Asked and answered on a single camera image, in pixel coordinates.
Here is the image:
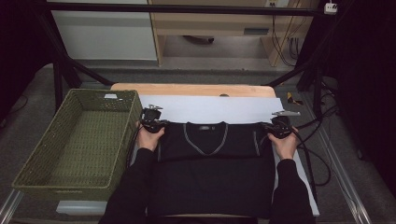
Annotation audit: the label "person's left hand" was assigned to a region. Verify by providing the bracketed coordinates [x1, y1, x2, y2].
[134, 120, 166, 152]

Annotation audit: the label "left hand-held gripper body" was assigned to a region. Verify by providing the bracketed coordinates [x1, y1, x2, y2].
[140, 105, 163, 134]

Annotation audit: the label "black looped floor cable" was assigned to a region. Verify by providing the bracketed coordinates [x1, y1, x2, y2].
[295, 144, 332, 188]

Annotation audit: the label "aluminium rail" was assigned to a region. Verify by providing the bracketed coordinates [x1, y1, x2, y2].
[0, 189, 24, 224]
[317, 124, 373, 224]

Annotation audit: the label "person's right hand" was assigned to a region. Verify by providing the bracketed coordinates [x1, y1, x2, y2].
[267, 125, 302, 161]

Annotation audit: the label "right hand-held gripper cable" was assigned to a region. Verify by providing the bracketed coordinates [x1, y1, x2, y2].
[279, 120, 318, 203]

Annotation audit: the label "black straight floor cable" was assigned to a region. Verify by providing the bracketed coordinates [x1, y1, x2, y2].
[290, 104, 340, 132]

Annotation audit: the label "white foam board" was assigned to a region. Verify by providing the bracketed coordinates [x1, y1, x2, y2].
[55, 94, 320, 217]

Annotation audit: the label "left hand-held gripper cable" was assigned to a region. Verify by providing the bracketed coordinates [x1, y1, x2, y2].
[125, 124, 144, 169]

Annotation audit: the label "white cabinet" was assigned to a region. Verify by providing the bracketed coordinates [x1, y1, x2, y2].
[46, 0, 158, 62]

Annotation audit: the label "green woven basket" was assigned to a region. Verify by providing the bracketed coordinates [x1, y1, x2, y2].
[11, 89, 144, 203]

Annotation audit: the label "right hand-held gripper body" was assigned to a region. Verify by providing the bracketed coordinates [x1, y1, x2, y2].
[270, 110, 302, 140]

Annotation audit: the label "black hanging cables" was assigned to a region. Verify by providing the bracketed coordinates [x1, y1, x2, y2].
[270, 14, 301, 68]

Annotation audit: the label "black curtain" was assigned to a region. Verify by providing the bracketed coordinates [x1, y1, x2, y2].
[326, 0, 396, 200]
[0, 0, 54, 122]

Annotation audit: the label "hand-held gripper cable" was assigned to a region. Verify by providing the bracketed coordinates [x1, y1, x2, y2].
[279, 120, 318, 203]
[125, 124, 144, 169]

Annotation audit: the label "light wooden desk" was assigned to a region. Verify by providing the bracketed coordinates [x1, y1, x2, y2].
[148, 0, 321, 68]

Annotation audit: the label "dark knit vest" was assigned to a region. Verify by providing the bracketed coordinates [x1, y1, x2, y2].
[146, 120, 278, 220]

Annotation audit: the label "white power adapter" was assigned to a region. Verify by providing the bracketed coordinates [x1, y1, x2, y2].
[323, 2, 339, 16]

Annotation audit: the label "black metal frame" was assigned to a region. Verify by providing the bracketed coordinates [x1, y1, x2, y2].
[31, 0, 356, 120]

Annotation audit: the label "yellow and black tape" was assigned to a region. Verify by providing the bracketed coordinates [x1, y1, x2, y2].
[286, 91, 304, 106]

